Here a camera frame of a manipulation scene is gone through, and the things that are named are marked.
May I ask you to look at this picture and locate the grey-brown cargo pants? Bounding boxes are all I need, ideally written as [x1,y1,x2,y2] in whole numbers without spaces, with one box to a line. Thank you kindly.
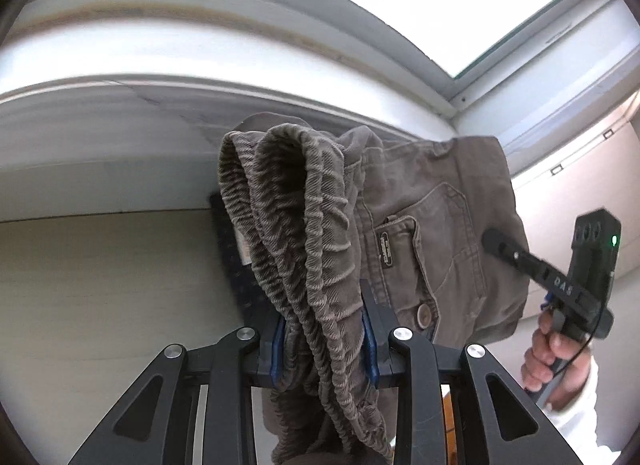
[218,113,528,464]

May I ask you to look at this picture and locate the person's right hand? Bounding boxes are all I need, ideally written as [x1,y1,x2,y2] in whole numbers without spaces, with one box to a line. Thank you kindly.
[521,311,592,411]

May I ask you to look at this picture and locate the folded dark navy garment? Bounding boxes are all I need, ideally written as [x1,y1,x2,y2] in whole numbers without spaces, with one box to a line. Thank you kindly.
[209,192,280,336]

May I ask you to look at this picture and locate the thin black cable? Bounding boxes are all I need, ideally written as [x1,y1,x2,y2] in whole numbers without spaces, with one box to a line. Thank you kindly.
[541,271,616,406]

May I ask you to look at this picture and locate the white window frame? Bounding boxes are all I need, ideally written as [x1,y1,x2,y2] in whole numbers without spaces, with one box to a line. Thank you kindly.
[1,0,639,171]

